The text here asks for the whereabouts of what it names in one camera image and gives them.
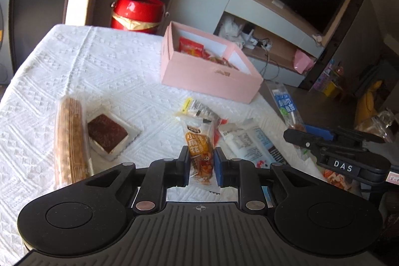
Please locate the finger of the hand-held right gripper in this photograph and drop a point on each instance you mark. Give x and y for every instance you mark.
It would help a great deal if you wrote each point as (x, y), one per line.
(296, 136)
(319, 132)

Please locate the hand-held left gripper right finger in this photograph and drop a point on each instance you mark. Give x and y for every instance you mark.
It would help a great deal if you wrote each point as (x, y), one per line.
(218, 166)

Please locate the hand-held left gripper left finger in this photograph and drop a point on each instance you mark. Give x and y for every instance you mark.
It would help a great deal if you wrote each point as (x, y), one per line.
(186, 166)

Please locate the tall orange snack packet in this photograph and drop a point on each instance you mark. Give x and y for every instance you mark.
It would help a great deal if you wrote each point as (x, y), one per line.
(201, 153)

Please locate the blue and green snack packet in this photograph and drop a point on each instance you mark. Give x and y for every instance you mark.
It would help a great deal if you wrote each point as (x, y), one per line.
(283, 100)

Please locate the pink cardboard box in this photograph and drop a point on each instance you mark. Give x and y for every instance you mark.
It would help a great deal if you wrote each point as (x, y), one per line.
(199, 79)

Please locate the small clear orange snack packet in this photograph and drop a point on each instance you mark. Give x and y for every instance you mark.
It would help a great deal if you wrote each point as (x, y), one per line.
(215, 59)

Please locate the large red snack packet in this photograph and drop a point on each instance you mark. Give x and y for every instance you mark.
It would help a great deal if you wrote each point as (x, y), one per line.
(190, 46)

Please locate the red and white snack packet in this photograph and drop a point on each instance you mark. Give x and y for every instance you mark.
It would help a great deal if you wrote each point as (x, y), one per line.
(336, 179)

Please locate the white and blue snack packet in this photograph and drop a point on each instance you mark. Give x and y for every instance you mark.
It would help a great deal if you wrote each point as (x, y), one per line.
(246, 138)

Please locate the clear plastic bag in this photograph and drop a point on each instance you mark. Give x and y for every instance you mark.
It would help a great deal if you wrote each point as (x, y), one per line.
(375, 124)

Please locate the colourful toy pile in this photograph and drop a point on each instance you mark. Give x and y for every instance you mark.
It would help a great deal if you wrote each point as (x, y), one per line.
(327, 79)

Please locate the yellow cloth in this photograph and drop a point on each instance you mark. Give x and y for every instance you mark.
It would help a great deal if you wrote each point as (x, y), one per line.
(369, 100)

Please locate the yellow and white snack packet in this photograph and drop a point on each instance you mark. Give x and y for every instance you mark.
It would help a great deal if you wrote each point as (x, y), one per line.
(193, 107)

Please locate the pink plastic bag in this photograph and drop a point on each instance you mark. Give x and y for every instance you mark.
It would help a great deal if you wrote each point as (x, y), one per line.
(304, 62)

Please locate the chocolate cake slice packet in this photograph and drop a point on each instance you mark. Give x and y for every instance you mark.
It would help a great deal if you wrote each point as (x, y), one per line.
(106, 132)

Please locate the white power strip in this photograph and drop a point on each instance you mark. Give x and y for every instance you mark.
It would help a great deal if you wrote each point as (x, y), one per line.
(260, 44)

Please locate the white router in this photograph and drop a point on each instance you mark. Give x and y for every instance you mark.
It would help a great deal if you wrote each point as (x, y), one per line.
(247, 33)

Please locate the long biscuit roll packet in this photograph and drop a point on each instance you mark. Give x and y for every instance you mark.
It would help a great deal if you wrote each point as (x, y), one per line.
(70, 141)

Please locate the white cloth pile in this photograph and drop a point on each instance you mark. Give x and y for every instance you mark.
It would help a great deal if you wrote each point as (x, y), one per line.
(229, 26)

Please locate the white woven tablecloth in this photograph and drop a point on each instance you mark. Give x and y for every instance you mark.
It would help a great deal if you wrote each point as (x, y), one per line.
(93, 66)

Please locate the white and wood TV cabinet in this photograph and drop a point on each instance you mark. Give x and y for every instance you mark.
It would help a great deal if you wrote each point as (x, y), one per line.
(249, 7)

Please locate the grey washing machine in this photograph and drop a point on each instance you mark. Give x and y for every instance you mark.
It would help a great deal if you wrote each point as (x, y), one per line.
(3, 35)

